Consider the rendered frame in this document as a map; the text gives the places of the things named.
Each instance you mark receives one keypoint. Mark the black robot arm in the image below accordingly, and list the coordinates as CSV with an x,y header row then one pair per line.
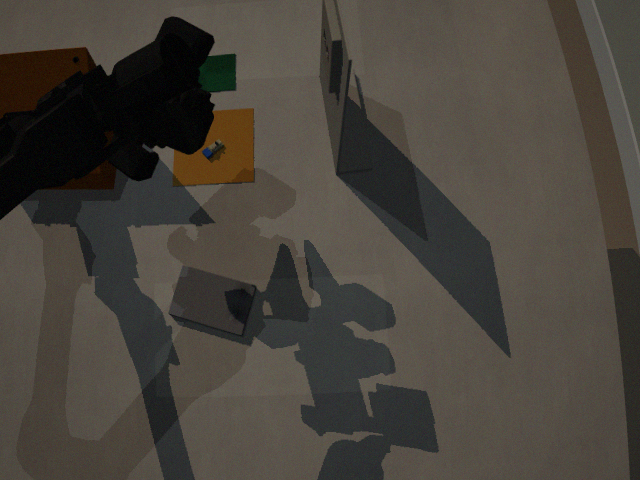
x,y
63,137

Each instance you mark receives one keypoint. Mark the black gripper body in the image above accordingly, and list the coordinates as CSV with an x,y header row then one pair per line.
x,y
132,159

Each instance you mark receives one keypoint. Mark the orange flat square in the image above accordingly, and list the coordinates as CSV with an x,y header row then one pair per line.
x,y
233,163

